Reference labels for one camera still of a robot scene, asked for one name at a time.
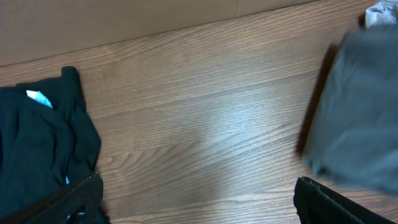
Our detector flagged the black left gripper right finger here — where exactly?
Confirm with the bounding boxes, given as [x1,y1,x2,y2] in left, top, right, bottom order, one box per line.
[293,177,394,224]

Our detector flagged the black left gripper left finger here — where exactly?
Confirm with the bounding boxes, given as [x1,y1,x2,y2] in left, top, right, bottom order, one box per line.
[1,172,103,224]

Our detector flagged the grey shorts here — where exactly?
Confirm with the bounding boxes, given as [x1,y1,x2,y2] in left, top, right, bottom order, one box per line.
[303,25,397,194]

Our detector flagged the black garment with blue stripes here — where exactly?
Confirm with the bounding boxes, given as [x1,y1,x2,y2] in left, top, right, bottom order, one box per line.
[1,66,101,223]

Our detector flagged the beige folded shorts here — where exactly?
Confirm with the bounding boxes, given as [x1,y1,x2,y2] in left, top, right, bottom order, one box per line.
[365,0,397,29]

